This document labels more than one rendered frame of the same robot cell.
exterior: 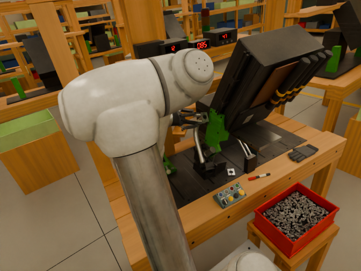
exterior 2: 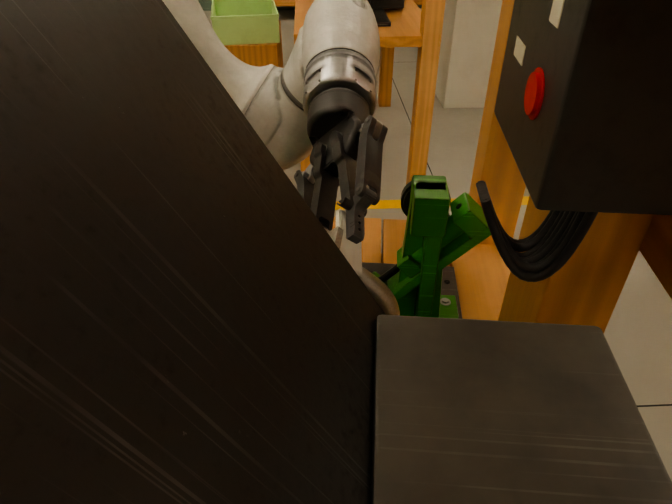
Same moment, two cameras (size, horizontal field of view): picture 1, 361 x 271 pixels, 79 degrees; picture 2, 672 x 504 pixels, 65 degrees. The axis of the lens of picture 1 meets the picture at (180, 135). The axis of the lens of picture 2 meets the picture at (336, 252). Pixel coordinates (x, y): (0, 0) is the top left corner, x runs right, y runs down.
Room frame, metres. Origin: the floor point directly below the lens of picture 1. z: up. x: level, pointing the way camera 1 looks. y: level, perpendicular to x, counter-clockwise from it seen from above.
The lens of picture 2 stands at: (1.29, -0.49, 1.54)
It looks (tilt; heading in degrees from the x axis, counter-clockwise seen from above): 36 degrees down; 119
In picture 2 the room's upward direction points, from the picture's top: straight up
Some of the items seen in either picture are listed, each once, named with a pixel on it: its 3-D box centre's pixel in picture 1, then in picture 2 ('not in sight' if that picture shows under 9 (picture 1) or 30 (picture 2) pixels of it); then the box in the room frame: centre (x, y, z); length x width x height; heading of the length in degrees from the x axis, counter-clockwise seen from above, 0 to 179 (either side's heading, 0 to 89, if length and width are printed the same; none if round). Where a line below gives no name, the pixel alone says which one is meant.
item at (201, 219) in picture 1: (253, 190); not in sight; (0.88, -0.37, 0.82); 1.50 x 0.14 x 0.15; 115
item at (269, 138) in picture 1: (244, 129); not in sight; (1.07, -0.37, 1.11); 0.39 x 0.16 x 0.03; 25
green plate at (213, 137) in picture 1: (218, 127); not in sight; (1.04, -0.22, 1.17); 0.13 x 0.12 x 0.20; 115
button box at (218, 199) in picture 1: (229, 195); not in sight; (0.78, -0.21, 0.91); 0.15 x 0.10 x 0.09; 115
